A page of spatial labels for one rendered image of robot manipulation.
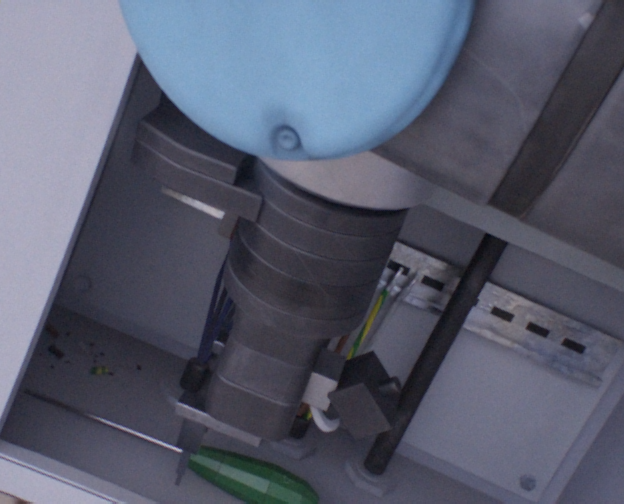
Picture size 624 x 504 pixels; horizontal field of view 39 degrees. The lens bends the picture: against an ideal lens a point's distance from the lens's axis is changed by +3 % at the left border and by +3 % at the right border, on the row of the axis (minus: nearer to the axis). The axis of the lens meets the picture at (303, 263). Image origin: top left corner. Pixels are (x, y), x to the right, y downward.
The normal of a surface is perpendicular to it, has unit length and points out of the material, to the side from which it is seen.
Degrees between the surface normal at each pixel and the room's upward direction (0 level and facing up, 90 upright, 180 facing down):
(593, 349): 90
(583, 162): 119
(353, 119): 103
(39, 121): 90
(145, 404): 0
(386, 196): 97
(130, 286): 90
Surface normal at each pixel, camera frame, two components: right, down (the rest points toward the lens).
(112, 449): 0.40, -0.86
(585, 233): -0.47, 0.83
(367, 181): 0.18, 0.57
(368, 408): -0.23, 0.46
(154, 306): -0.09, 0.30
